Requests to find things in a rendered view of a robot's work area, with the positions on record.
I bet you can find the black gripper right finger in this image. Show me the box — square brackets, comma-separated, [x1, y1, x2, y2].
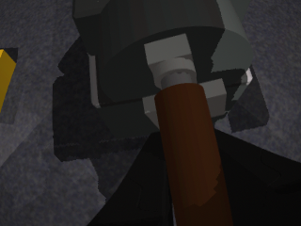
[214, 129, 301, 226]

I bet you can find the yellow cube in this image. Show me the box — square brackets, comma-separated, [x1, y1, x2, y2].
[0, 49, 16, 110]

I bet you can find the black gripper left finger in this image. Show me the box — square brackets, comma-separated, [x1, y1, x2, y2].
[87, 132, 173, 226]

